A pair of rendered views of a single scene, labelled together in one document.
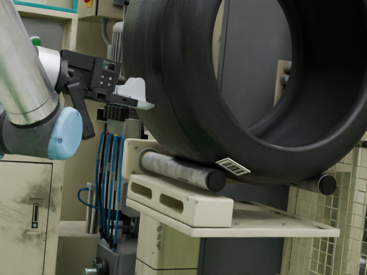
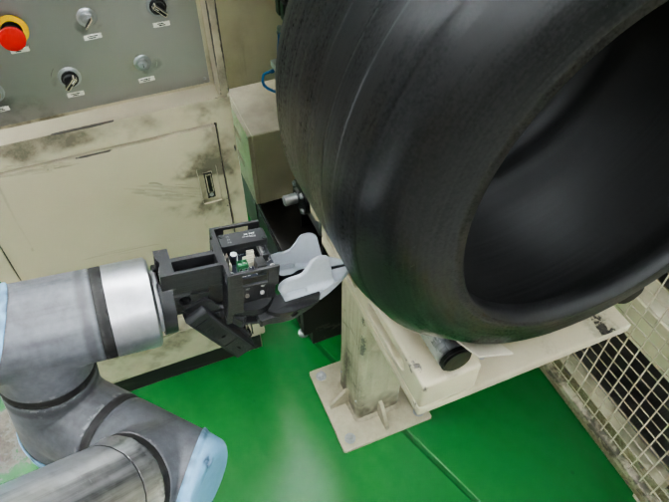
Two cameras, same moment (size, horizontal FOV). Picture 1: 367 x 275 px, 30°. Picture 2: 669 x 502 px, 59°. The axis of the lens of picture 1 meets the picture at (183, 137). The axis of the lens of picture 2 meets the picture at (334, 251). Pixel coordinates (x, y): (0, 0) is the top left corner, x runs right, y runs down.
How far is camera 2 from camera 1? 1.07 m
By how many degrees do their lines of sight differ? 44
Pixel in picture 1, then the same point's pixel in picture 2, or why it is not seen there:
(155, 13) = (337, 177)
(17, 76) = not seen: outside the picture
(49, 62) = (135, 327)
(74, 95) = (201, 328)
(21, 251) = (202, 222)
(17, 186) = (175, 162)
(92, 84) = (230, 313)
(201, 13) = (443, 209)
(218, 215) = (456, 386)
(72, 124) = (203, 485)
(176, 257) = not seen: hidden behind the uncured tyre
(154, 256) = not seen: hidden behind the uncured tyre
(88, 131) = (241, 350)
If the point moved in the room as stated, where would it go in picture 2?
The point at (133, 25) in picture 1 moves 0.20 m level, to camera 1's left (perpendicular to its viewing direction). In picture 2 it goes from (294, 126) to (95, 119)
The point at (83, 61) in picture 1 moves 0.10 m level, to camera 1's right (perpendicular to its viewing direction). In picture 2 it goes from (203, 278) to (307, 284)
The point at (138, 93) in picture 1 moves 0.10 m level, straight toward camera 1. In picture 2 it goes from (320, 276) to (319, 357)
